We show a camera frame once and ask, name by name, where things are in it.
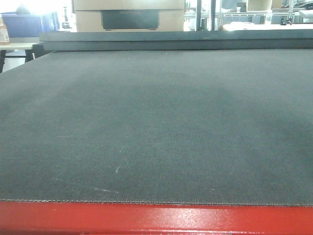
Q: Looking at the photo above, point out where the cardboard box with black panel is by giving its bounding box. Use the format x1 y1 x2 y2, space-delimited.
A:
72 0 185 32

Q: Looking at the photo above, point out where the white background table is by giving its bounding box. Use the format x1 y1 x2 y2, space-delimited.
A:
0 42 37 73

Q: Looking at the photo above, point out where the blue crate in background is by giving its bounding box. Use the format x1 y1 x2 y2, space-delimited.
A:
1 12 60 38

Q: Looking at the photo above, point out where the aluminium frame workbench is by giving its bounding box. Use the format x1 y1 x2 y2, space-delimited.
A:
184 0 313 31

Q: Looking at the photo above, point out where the grey conveyor back rail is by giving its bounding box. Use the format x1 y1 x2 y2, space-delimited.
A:
39 29 313 51

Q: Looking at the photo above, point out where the red conveyor frame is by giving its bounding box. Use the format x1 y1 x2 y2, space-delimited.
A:
0 202 313 235

